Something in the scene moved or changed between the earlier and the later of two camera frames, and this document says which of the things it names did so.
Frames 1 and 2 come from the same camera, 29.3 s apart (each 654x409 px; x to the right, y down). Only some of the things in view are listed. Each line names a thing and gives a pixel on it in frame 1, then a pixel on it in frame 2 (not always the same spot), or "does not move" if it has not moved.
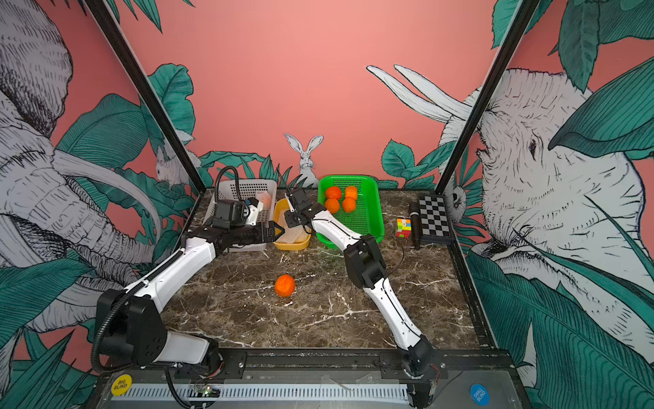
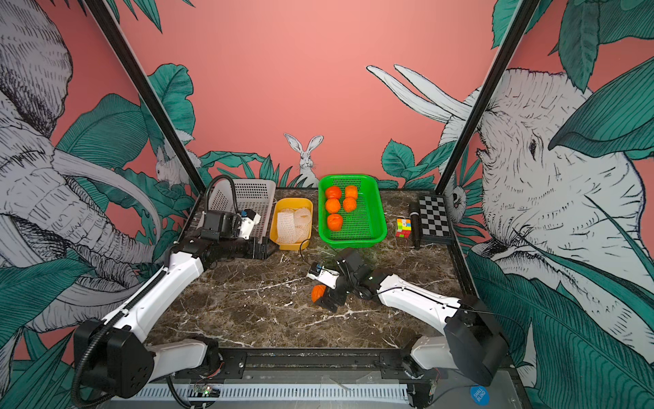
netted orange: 349,204 does not move
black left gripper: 262,237 → 264,253
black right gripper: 290,218 → 335,296
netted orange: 332,205 does not move
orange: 333,192 does not move
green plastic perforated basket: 367,217 does not move
